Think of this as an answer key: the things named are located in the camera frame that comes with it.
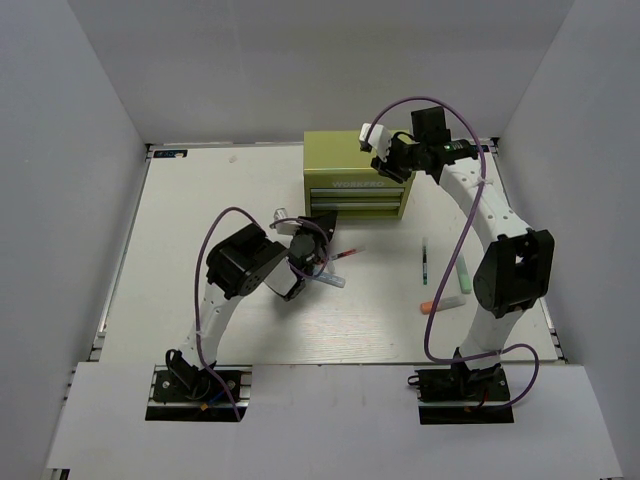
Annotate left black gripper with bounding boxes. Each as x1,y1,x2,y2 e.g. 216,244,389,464
293,210,338,251

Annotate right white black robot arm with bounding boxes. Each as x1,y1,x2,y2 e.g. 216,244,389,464
359,100,555,403

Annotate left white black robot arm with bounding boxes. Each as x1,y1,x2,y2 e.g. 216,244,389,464
165,212,338,400

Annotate red gel pen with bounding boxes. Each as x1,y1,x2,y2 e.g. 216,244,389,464
327,245,366,262

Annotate green metal drawer chest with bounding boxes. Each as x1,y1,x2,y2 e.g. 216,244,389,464
303,131,413,220

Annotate blue highlighter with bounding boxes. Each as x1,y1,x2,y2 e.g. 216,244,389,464
316,272,346,288

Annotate green gel pen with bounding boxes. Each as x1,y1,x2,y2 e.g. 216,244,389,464
421,237,429,285

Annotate green highlighter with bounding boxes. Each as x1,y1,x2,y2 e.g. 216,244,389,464
455,254,472,295

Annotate orange highlighter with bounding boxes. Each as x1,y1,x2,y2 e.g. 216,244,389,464
420,295,466,315

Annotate left blue corner label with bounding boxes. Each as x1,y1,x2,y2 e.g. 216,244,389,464
153,149,188,159

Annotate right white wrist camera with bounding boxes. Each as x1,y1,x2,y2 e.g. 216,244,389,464
358,123,392,162

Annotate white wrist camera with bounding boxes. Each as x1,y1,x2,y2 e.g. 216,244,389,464
358,123,392,162
269,208,299,236

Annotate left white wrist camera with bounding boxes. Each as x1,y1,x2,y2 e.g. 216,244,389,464
269,208,299,236

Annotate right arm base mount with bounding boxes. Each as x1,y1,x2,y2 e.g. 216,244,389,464
407,363,514,425

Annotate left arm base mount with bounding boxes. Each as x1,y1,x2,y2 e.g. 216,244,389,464
145,366,252,423

